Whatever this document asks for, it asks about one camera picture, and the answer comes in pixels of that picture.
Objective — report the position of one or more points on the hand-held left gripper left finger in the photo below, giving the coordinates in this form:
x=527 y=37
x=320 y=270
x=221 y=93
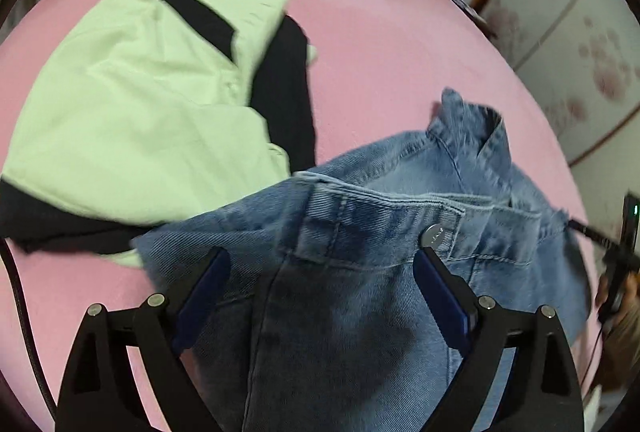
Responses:
x=202 y=297

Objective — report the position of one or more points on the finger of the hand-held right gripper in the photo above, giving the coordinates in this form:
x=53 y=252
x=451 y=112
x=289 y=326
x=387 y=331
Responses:
x=595 y=237

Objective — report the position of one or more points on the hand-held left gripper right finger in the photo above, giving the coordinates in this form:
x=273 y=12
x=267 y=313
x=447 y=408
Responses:
x=442 y=292

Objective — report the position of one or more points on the blue denim jacket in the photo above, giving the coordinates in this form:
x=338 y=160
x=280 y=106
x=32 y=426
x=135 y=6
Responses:
x=360 y=262

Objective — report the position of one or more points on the person's right forearm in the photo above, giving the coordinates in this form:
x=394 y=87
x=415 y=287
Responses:
x=625 y=352

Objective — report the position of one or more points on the person's right hand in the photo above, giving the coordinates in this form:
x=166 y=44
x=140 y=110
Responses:
x=601 y=292

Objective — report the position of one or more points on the green and black folded garment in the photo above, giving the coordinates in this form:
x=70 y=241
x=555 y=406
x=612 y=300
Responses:
x=135 y=112

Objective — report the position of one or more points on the floral sliding wardrobe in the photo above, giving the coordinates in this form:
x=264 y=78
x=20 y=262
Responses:
x=565 y=22

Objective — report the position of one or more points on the pink bed sheet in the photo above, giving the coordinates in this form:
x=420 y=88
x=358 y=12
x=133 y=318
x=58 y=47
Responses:
x=380 y=52

